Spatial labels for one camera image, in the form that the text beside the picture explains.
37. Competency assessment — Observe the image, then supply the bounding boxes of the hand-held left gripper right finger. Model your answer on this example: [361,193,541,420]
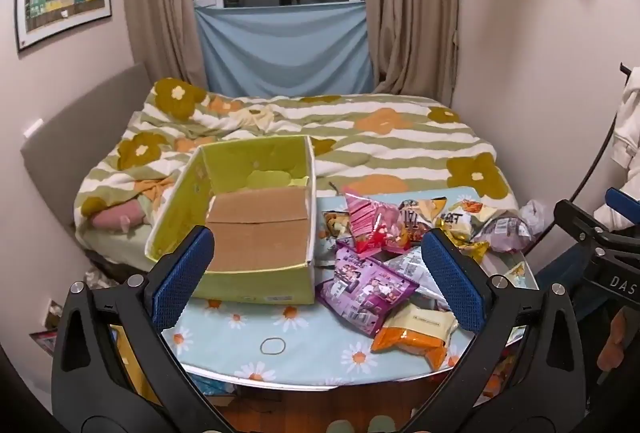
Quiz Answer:
[395,227,588,433]

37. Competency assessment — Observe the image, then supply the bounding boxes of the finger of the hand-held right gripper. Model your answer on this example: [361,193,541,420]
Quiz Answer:
[553,199,613,244]
[605,187,640,226]

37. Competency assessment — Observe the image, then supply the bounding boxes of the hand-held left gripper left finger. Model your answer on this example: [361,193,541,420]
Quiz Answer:
[50,225,241,433]

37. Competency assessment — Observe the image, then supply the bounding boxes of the pale purple snack packet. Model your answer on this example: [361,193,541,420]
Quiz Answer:
[472,210,531,255]

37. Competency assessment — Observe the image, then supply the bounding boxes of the yellow snack packet dark print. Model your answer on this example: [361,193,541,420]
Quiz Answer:
[397,196,448,246]

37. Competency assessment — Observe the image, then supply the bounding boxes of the pink striped snack packet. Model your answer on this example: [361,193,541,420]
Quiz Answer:
[343,191,408,256]

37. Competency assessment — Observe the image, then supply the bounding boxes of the green cardboard box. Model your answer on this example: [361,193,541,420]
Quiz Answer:
[144,134,318,305]

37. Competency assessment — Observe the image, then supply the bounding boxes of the person's right hand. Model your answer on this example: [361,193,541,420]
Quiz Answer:
[597,305,640,371]

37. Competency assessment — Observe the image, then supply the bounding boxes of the white snack packet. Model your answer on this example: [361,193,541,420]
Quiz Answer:
[387,245,451,311]

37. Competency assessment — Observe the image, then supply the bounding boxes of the crumpled white tissue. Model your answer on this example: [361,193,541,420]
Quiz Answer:
[517,199,548,239]

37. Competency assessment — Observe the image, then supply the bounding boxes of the black curved stand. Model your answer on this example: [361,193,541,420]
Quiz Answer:
[570,62,632,209]

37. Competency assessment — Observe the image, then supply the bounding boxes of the dark blue cloth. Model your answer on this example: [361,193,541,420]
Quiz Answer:
[537,240,593,299]

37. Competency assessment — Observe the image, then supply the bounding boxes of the orange and cream snack packet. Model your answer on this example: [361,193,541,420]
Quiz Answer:
[370,303,460,371]

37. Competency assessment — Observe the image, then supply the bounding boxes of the small yellow snack packet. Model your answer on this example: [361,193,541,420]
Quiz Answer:
[502,260,531,289]

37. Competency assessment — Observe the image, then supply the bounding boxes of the yellow snack packet orange print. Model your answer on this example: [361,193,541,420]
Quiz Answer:
[437,197,501,264]

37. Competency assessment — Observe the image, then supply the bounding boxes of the white garment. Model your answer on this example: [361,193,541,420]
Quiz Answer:
[612,67,640,229]

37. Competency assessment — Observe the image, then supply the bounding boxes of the floral light blue tablecloth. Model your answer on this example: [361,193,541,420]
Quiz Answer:
[160,186,541,386]

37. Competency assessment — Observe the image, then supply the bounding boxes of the pink pillow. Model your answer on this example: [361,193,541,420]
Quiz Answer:
[91,200,146,231]

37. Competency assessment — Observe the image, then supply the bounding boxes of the yellow snack packet food picture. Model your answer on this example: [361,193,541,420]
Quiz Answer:
[321,209,353,259]

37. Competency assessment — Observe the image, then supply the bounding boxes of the striped floral blanket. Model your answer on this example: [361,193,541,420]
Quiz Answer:
[74,77,518,239]

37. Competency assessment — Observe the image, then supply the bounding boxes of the grey padded headboard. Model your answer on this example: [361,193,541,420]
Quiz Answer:
[20,61,153,244]

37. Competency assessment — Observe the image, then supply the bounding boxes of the light blue hanging cloth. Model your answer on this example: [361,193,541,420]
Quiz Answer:
[194,0,376,98]

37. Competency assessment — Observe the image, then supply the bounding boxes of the beige curtain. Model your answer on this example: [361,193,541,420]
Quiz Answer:
[121,0,208,89]
[361,0,461,106]

